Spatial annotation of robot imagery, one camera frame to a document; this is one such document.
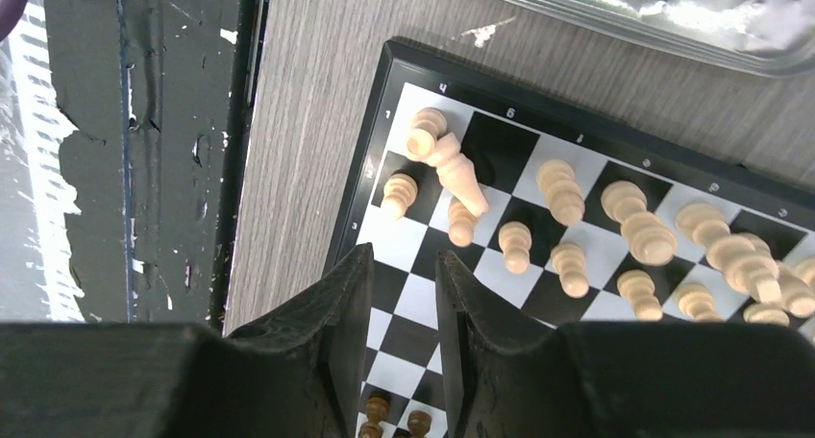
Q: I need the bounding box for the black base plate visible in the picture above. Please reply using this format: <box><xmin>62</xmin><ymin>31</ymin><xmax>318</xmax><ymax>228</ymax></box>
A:
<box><xmin>44</xmin><ymin>0</ymin><xmax>269</xmax><ymax>328</ymax></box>

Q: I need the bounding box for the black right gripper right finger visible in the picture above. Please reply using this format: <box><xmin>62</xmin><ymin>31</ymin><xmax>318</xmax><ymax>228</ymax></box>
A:
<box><xmin>435</xmin><ymin>251</ymin><xmax>814</xmax><ymax>437</ymax></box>

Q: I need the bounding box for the silver tin lid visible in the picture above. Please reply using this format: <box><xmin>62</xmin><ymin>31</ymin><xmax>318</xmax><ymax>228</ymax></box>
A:
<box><xmin>501</xmin><ymin>0</ymin><xmax>814</xmax><ymax>78</ymax></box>

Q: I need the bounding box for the light chess piece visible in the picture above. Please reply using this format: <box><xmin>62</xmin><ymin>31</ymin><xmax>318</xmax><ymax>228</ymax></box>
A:
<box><xmin>424</xmin><ymin>133</ymin><xmax>489</xmax><ymax>217</ymax></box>

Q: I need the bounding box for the black and white chessboard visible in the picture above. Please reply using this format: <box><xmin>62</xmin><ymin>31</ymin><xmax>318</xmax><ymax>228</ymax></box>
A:
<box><xmin>327</xmin><ymin>38</ymin><xmax>814</xmax><ymax>437</ymax></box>

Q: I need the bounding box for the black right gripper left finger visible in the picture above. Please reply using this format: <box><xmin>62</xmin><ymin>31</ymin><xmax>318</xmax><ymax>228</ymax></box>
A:
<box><xmin>1</xmin><ymin>244</ymin><xmax>374</xmax><ymax>437</ymax></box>

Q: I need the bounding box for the light pawn on board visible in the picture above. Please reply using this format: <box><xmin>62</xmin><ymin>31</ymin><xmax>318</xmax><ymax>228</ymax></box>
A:
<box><xmin>381</xmin><ymin>173</ymin><xmax>418</xmax><ymax>220</ymax></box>

